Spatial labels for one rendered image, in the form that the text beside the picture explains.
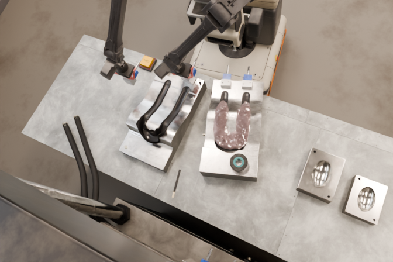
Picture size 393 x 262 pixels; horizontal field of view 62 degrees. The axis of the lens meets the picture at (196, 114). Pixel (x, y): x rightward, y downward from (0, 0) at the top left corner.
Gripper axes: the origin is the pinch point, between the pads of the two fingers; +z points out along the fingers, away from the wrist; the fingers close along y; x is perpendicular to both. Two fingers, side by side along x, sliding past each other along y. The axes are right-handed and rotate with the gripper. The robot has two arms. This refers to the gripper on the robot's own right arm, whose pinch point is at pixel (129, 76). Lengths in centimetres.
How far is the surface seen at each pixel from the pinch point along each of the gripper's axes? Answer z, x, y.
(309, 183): 7, -15, 101
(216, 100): 9.1, 7.2, 45.3
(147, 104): 5.5, -9.2, 13.9
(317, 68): 96, 91, 84
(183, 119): 5.0, -9.6, 35.5
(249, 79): 8, 23, 57
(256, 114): 5, 6, 68
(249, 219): 14, -39, 82
